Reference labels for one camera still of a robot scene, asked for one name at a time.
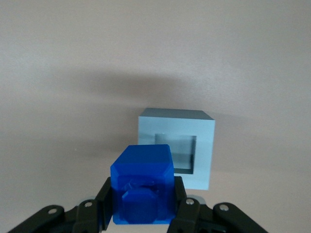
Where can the blue plastic part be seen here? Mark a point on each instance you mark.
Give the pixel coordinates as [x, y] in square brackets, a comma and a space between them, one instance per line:
[143, 170]

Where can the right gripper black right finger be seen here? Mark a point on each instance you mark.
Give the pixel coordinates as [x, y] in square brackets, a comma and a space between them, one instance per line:
[192, 216]

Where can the gray square base block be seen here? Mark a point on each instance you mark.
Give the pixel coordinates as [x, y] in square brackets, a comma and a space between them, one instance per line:
[204, 150]

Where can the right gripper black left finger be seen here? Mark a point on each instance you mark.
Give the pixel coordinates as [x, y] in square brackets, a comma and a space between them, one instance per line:
[85, 216]

